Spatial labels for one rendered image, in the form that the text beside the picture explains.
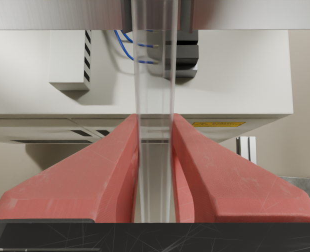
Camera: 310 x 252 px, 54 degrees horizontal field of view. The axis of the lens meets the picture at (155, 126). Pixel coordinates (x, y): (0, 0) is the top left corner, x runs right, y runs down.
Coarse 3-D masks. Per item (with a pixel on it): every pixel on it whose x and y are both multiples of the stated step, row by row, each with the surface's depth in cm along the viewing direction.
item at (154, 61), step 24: (144, 0) 9; (168, 0) 9; (144, 24) 9; (168, 24) 9; (144, 48) 10; (168, 48) 10; (144, 72) 10; (168, 72) 10; (144, 96) 11; (168, 96) 11; (144, 120) 11; (168, 120) 11; (144, 144) 12; (168, 144) 12; (144, 168) 13; (168, 168) 13; (144, 192) 14; (168, 192) 14; (144, 216) 14; (168, 216) 14
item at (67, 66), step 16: (64, 32) 43; (80, 32) 43; (192, 32) 41; (64, 48) 43; (80, 48) 43; (176, 48) 41; (192, 48) 41; (64, 64) 42; (80, 64) 42; (176, 64) 43; (192, 64) 43; (48, 80) 42; (64, 80) 42; (80, 80) 42; (240, 144) 75; (256, 160) 75
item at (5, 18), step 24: (0, 0) 10; (24, 0) 10; (48, 0) 10; (72, 0) 10; (96, 0) 10; (120, 0) 10; (192, 0) 10; (216, 0) 10; (240, 0) 10; (264, 0) 10; (288, 0) 10; (0, 24) 10; (24, 24) 10; (48, 24) 10; (72, 24) 10; (96, 24) 10; (120, 24) 10; (192, 24) 10; (216, 24) 10; (240, 24) 10; (264, 24) 10; (288, 24) 10
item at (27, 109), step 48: (0, 48) 47; (48, 48) 47; (96, 48) 47; (240, 48) 47; (288, 48) 47; (0, 96) 46; (48, 96) 46; (96, 96) 46; (192, 96) 46; (240, 96) 46; (288, 96) 46
